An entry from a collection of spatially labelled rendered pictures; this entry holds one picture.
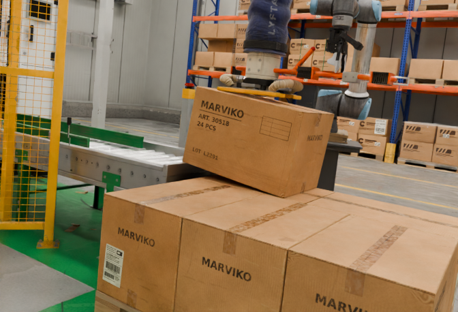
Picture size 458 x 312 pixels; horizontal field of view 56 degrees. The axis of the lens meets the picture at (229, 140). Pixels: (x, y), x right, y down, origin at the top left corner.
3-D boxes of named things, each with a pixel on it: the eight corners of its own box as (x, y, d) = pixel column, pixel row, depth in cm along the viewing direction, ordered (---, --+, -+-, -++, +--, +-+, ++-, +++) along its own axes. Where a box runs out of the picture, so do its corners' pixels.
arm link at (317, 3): (340, -2, 267) (309, -8, 208) (360, -1, 262) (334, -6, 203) (337, 17, 270) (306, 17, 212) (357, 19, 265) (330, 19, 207)
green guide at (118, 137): (11, 121, 383) (11, 112, 382) (22, 121, 391) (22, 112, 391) (140, 148, 297) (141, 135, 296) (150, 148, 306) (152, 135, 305)
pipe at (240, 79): (219, 83, 219) (220, 72, 218) (245, 87, 240) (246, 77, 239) (279, 89, 201) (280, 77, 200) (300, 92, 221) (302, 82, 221)
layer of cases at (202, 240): (96, 290, 172) (103, 193, 168) (230, 236, 256) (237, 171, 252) (411, 445, 108) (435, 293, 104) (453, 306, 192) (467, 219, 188)
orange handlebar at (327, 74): (216, 69, 231) (217, 63, 231) (245, 75, 256) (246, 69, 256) (394, 83, 181) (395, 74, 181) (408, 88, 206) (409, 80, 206)
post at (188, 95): (170, 223, 317) (182, 88, 307) (176, 221, 323) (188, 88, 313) (176, 225, 313) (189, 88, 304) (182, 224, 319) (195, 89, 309)
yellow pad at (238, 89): (216, 90, 218) (217, 80, 217) (227, 91, 226) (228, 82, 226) (275, 97, 199) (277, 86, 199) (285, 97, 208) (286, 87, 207)
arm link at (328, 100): (317, 112, 298) (322, 87, 295) (342, 116, 291) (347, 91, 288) (311, 114, 284) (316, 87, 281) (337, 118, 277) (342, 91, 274)
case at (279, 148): (182, 161, 223) (196, 85, 217) (224, 157, 257) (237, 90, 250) (283, 199, 192) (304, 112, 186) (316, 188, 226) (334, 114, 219)
